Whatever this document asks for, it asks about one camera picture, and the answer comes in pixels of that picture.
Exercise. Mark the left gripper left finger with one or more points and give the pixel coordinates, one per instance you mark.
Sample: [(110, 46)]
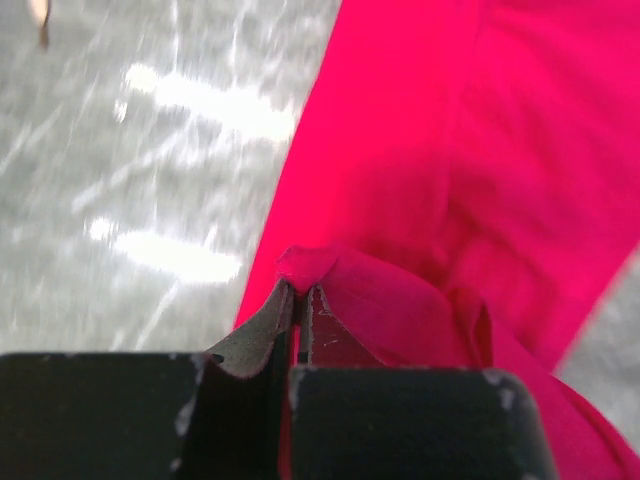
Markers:
[(246, 350)]

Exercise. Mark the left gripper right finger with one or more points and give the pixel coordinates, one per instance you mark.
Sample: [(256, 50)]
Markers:
[(323, 339)]

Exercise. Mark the magenta t-shirt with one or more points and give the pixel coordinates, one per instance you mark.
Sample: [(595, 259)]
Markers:
[(464, 185)]

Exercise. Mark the wooden stick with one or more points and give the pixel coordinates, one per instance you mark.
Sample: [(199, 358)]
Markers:
[(40, 11)]

